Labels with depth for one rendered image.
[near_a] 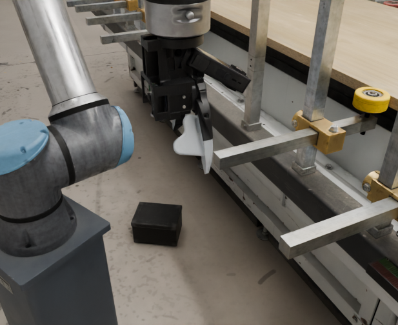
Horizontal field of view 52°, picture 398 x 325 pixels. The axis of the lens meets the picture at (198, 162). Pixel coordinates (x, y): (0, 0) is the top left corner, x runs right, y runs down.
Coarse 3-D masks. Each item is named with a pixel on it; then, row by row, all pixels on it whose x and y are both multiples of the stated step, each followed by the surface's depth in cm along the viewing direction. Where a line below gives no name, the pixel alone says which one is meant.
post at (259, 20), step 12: (252, 0) 106; (264, 0) 104; (252, 12) 108; (264, 12) 106; (252, 24) 109; (264, 24) 108; (252, 36) 110; (264, 36) 110; (252, 48) 112; (264, 48) 112; (252, 60) 113; (264, 60) 114; (252, 72) 115; (252, 84) 116; (252, 96) 118; (252, 108) 120; (252, 120) 123
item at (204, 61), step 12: (192, 48) 58; (192, 60) 58; (204, 60) 58; (216, 60) 60; (204, 72) 59; (216, 72) 60; (228, 72) 61; (240, 72) 63; (228, 84) 62; (240, 84) 63
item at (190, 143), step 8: (184, 120) 60; (192, 120) 61; (184, 128) 60; (192, 128) 61; (200, 128) 60; (184, 136) 60; (192, 136) 61; (200, 136) 61; (176, 144) 60; (184, 144) 60; (192, 144) 61; (200, 144) 61; (208, 144) 61; (176, 152) 60; (184, 152) 60; (192, 152) 61; (200, 152) 61; (208, 152) 61; (208, 160) 61; (208, 168) 62
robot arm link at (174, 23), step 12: (144, 0) 54; (156, 12) 53; (168, 12) 52; (180, 12) 52; (192, 12) 53; (204, 12) 54; (156, 24) 53; (168, 24) 53; (180, 24) 53; (192, 24) 53; (204, 24) 54; (168, 36) 54; (180, 36) 53; (192, 36) 54
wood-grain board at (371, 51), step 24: (216, 0) 186; (240, 0) 186; (288, 0) 186; (312, 0) 186; (360, 0) 186; (240, 24) 152; (288, 24) 152; (312, 24) 152; (360, 24) 152; (384, 24) 152; (288, 48) 129; (336, 48) 127; (360, 48) 127; (384, 48) 127; (336, 72) 112; (360, 72) 110; (384, 72) 110
